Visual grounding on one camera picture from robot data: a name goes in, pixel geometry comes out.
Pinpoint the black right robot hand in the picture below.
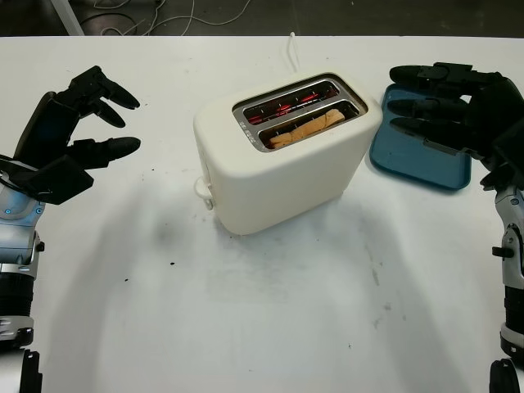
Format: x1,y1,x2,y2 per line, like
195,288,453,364
386,61,524,160

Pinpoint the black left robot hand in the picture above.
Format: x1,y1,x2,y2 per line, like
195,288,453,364
16,65,142,169

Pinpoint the toast slice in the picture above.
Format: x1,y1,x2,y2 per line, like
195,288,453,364
269,108,346,151

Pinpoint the cream white toaster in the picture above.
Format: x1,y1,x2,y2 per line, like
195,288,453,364
192,72,384,237

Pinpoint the blue plastic tray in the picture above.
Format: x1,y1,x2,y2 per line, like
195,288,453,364
368,84,472,192

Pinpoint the white table leg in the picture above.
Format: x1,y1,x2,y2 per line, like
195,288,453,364
52,0,84,36

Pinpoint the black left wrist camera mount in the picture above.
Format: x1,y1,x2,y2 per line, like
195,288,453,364
0,154,93,205

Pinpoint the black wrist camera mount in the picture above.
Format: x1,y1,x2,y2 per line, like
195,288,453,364
0,154,93,205
479,122,524,193

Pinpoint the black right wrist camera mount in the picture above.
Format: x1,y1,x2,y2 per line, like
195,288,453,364
479,122,524,193

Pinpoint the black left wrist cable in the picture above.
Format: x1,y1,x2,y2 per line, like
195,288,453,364
0,154,29,191

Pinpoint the white floor cable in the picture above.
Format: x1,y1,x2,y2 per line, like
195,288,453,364
81,0,253,37

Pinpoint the white toaster power cord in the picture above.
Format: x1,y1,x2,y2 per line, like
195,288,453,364
283,32,300,75

